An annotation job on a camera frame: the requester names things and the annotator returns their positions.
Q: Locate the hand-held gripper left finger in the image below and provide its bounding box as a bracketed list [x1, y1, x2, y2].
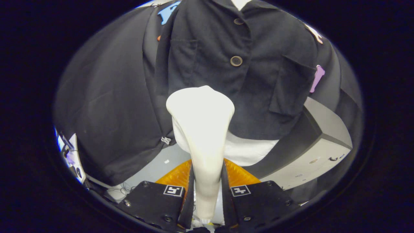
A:
[117, 159, 196, 232]

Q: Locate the black suit jacket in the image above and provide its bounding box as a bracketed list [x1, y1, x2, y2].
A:
[155, 0, 319, 140]

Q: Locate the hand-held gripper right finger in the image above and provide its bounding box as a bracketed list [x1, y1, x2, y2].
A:
[221, 158, 300, 232]

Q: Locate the white garment steamer with hose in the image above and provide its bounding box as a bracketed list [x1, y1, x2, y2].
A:
[166, 85, 235, 224]

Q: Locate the white and blue equipment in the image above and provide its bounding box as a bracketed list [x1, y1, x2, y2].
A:
[54, 127, 87, 184]

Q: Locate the white mannequin torso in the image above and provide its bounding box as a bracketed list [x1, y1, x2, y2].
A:
[171, 0, 280, 167]

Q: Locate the grey storage cabinet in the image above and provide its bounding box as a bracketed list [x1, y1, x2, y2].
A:
[246, 96, 353, 190]

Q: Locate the black backdrop cloth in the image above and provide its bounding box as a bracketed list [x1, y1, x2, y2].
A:
[53, 0, 363, 186]

